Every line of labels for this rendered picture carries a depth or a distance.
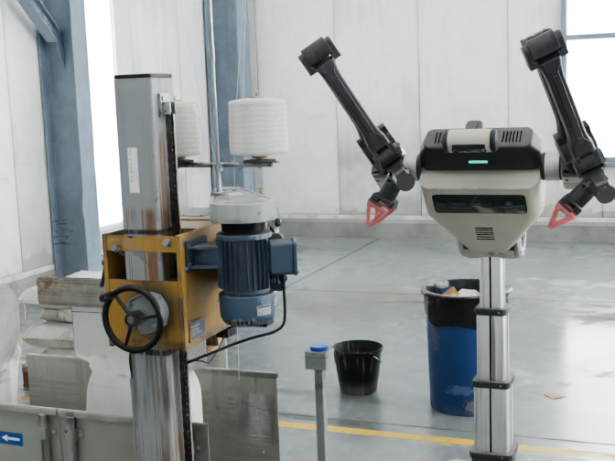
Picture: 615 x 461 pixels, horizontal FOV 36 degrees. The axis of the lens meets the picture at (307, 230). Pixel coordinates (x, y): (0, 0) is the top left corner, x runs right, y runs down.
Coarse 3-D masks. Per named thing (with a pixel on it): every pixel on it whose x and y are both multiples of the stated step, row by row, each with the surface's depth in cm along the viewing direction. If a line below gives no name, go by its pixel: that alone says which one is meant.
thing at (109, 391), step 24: (72, 312) 318; (96, 336) 317; (96, 360) 317; (120, 360) 314; (96, 384) 312; (120, 384) 308; (192, 384) 308; (96, 408) 313; (120, 408) 309; (192, 408) 305
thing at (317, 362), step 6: (330, 348) 320; (306, 354) 318; (312, 354) 317; (318, 354) 316; (324, 354) 315; (330, 354) 319; (306, 360) 318; (312, 360) 317; (318, 360) 316; (324, 360) 316; (330, 360) 320; (306, 366) 318; (312, 366) 317; (318, 366) 317; (324, 366) 316; (330, 366) 320
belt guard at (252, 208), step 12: (228, 192) 277; (240, 192) 276; (252, 192) 276; (216, 204) 248; (228, 204) 246; (240, 204) 246; (252, 204) 246; (264, 204) 248; (216, 216) 249; (228, 216) 247; (240, 216) 246; (252, 216) 246; (264, 216) 248
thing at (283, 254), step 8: (272, 240) 259; (280, 240) 258; (288, 240) 257; (296, 240) 261; (272, 248) 252; (280, 248) 252; (288, 248) 252; (296, 248) 252; (272, 256) 252; (280, 256) 252; (288, 256) 252; (296, 256) 252; (272, 264) 252; (280, 264) 253; (288, 264) 253; (296, 264) 253; (272, 272) 253; (280, 272) 253; (288, 272) 253; (296, 272) 253; (280, 280) 257
